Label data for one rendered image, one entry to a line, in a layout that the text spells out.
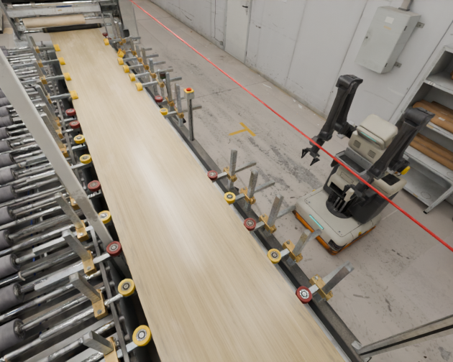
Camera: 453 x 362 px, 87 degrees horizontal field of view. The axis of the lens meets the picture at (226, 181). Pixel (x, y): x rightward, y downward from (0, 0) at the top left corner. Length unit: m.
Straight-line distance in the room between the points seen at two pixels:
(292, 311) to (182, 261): 0.63
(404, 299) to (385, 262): 0.34
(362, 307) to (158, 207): 1.95
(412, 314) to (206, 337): 2.00
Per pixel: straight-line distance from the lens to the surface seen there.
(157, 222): 1.60
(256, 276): 1.43
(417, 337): 1.31
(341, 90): 1.72
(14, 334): 1.67
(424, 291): 3.05
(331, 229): 2.54
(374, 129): 1.89
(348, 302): 2.60
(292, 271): 1.71
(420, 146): 3.57
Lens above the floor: 2.21
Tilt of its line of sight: 47 degrees down
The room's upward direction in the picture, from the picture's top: 5 degrees clockwise
